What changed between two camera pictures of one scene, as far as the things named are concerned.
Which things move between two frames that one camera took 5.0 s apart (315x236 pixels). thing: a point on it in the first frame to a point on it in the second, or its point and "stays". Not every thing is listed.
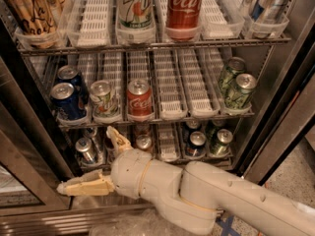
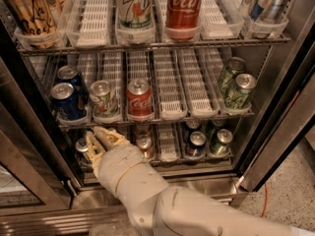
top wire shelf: (26, 48) stays
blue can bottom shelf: (197, 146) stays
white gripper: (127, 171) to (118, 162)
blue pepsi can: (64, 98) stays
